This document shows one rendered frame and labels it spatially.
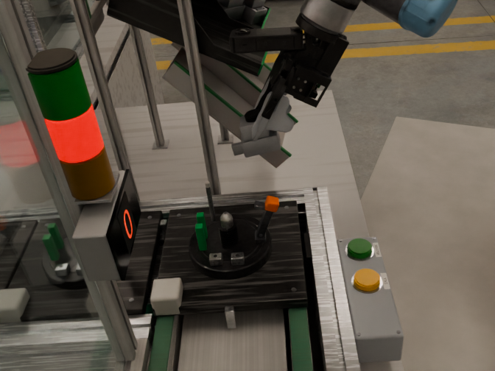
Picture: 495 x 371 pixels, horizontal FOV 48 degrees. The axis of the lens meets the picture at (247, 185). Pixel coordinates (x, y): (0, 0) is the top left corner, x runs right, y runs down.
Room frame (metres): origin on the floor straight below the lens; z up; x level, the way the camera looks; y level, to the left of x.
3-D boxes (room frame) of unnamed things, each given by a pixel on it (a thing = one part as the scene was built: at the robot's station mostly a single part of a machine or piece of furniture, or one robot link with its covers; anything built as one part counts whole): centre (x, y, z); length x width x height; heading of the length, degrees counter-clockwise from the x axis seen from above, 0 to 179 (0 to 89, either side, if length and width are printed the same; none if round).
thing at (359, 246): (0.66, -0.17, 0.96); 0.04 x 0.04 x 0.02
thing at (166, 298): (0.60, 0.15, 0.97); 0.05 x 0.05 x 0.04; 86
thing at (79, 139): (0.51, 0.17, 1.33); 0.05 x 0.05 x 0.05
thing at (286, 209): (0.69, 0.04, 0.96); 0.24 x 0.24 x 0.02; 86
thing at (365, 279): (0.59, -0.17, 0.96); 0.04 x 0.04 x 0.02
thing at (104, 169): (0.51, 0.17, 1.28); 0.05 x 0.05 x 0.05
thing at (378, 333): (0.59, -0.17, 0.93); 0.21 x 0.07 x 0.06; 176
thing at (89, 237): (0.51, 0.17, 1.29); 0.12 x 0.05 x 0.25; 176
